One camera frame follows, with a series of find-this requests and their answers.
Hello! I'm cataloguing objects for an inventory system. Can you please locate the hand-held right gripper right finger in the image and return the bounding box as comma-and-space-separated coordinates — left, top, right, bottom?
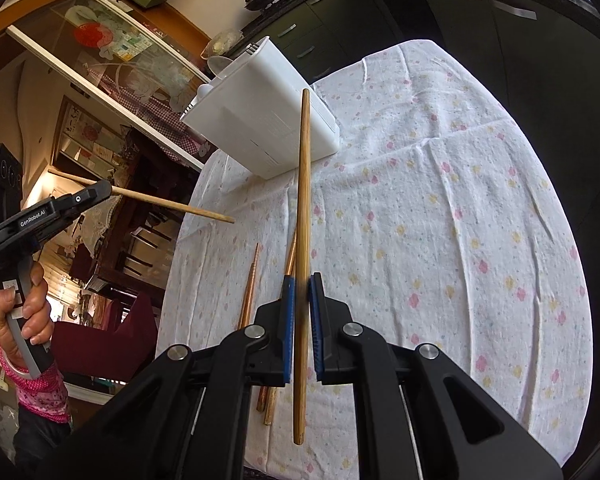
307, 271, 566, 480

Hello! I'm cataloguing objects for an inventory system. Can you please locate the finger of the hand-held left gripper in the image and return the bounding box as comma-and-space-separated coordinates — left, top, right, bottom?
55, 182, 114, 222

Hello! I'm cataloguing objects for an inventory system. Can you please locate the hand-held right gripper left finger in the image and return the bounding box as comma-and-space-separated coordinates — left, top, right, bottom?
40, 272, 297, 480

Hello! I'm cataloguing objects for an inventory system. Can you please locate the bamboo chopstick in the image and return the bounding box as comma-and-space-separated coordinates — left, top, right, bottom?
47, 168, 236, 224
292, 88, 312, 446

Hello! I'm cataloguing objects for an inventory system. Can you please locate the white plastic utensil holder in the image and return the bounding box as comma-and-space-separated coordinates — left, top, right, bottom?
180, 35, 341, 180

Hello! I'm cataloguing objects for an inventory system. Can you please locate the person's left forearm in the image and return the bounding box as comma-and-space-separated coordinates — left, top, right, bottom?
0, 342, 81, 480

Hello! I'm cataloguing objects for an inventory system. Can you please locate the person's left hand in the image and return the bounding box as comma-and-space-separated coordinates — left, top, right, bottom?
0, 261, 56, 362

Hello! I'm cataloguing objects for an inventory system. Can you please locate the dark wooden dining chair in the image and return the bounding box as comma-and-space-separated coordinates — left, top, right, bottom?
97, 132, 204, 291

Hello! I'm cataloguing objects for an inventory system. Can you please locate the wooden framed glass cabinet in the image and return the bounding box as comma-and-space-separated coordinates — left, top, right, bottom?
50, 97, 141, 181

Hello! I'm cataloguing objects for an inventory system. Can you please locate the red checked apron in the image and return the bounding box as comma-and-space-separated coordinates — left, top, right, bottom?
92, 67, 216, 162

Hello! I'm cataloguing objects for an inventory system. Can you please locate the sliding glass door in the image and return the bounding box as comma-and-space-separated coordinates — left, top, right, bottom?
5, 0, 217, 172

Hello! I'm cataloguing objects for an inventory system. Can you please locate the maroon cushioned seat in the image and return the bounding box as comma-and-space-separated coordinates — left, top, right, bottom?
52, 292, 162, 387

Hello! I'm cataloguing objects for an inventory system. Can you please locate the white floral tablecloth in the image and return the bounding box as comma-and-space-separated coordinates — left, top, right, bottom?
155, 37, 594, 480

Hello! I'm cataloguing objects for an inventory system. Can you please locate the white plastic bag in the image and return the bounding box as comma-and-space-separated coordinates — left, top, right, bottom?
202, 30, 244, 56

